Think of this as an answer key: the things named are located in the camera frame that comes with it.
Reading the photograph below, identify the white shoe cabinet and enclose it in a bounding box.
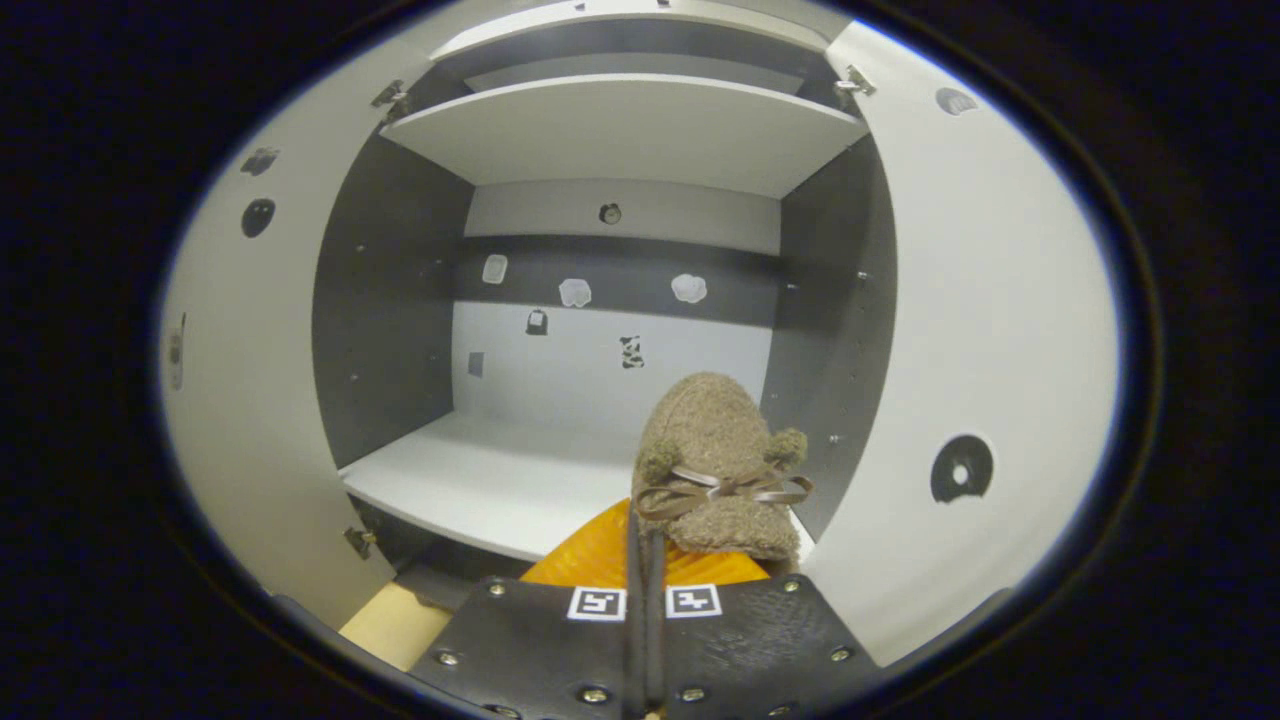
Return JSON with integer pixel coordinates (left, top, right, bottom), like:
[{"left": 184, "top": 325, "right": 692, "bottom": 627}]
[{"left": 312, "top": 0, "right": 901, "bottom": 611}]

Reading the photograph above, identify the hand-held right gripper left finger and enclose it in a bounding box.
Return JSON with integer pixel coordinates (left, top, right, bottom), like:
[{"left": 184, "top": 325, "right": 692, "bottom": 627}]
[{"left": 408, "top": 498, "right": 649, "bottom": 720}]

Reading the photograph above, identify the white cabinet door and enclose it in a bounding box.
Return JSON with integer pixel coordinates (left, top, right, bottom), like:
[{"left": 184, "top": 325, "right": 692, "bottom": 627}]
[
  {"left": 160, "top": 55, "right": 441, "bottom": 633},
  {"left": 800, "top": 20, "right": 1121, "bottom": 669}
]

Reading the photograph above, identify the white cabinet shelf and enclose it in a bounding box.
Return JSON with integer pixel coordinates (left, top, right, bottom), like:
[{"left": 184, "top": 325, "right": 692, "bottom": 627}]
[{"left": 380, "top": 72, "right": 869, "bottom": 201}]

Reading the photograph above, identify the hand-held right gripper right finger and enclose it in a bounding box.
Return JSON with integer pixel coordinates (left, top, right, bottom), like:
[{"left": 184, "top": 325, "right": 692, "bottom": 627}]
[{"left": 645, "top": 528, "right": 887, "bottom": 720}]

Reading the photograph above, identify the white cabinet drawer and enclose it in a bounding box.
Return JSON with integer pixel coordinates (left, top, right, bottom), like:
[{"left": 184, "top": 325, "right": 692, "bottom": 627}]
[{"left": 430, "top": 0, "right": 851, "bottom": 59}]

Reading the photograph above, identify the brown fuzzy shoe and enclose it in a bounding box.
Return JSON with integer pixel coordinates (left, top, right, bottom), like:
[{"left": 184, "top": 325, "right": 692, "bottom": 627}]
[{"left": 630, "top": 372, "right": 816, "bottom": 563}]

